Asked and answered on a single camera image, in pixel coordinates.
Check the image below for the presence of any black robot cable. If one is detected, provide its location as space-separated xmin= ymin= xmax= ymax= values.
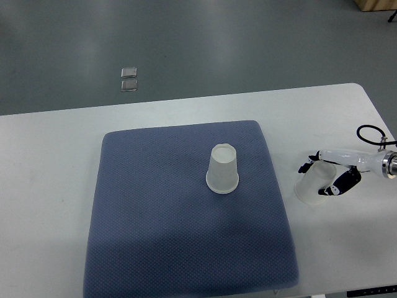
xmin=355 ymin=124 xmax=397 ymax=150

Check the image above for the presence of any upper metal floor plate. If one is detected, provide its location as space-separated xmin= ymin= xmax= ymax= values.
xmin=121 ymin=67 xmax=137 ymax=78

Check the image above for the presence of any wooden furniture corner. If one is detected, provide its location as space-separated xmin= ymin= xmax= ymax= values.
xmin=354 ymin=0 xmax=396 ymax=12

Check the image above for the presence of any black table control panel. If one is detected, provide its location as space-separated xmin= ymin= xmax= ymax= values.
xmin=346 ymin=285 xmax=397 ymax=297

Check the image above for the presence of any black tripod leg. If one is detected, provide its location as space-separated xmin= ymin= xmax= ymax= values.
xmin=388 ymin=11 xmax=397 ymax=23

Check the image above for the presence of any white paper cup on mat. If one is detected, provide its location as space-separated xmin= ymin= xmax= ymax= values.
xmin=205 ymin=143 xmax=239 ymax=194

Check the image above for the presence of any blue grey fabric mat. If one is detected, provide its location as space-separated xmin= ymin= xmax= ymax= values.
xmin=83 ymin=120 xmax=299 ymax=297

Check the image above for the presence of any metal floor plate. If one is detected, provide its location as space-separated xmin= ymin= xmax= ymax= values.
xmin=121 ymin=79 xmax=138 ymax=92
xmin=121 ymin=67 xmax=137 ymax=78

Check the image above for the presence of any white paper cup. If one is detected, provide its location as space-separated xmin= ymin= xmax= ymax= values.
xmin=205 ymin=143 xmax=239 ymax=194
xmin=294 ymin=160 xmax=337 ymax=205

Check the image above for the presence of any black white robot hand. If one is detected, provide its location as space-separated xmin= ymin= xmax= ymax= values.
xmin=298 ymin=149 xmax=397 ymax=197

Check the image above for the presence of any lower metal floor plate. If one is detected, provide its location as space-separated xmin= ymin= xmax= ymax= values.
xmin=121 ymin=79 xmax=138 ymax=92

